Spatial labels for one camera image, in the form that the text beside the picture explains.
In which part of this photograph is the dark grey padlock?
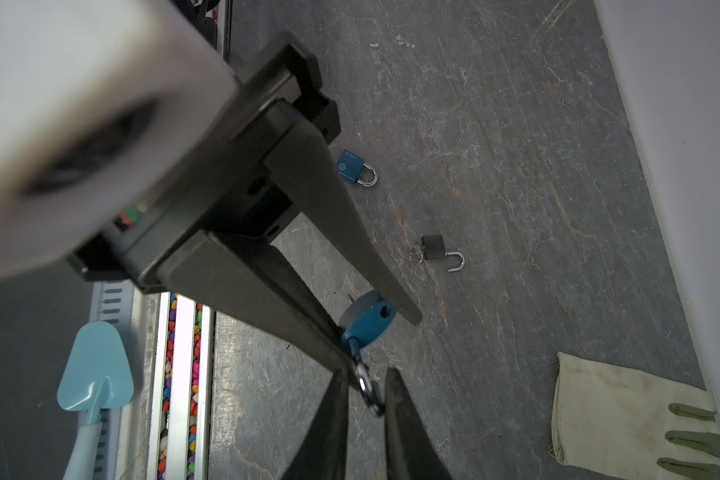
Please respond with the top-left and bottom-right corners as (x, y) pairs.
(421, 234), (465, 273)

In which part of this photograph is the teal garden trowel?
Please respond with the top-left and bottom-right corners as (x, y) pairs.
(57, 321), (134, 479)

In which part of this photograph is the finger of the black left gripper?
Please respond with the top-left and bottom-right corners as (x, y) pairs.
(264, 120), (423, 325)
(157, 230), (354, 372)

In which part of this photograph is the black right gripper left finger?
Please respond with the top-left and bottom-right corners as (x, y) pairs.
(282, 370), (349, 479)

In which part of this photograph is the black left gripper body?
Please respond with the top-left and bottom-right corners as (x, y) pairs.
(68, 32), (341, 293)

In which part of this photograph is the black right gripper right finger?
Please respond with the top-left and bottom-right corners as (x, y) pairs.
(384, 367), (452, 479)

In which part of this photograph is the tiny silver key with ring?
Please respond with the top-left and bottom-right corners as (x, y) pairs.
(348, 337), (385, 417)

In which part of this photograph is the beige fabric glove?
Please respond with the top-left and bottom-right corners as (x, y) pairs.
(551, 353), (720, 479)

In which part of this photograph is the small blue padlock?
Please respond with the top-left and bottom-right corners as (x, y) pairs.
(338, 290), (397, 352)

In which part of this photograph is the white slotted cable duct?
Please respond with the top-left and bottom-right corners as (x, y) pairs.
(75, 280), (134, 479)

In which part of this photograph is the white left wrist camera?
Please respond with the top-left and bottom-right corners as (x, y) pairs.
(0, 1), (240, 280)

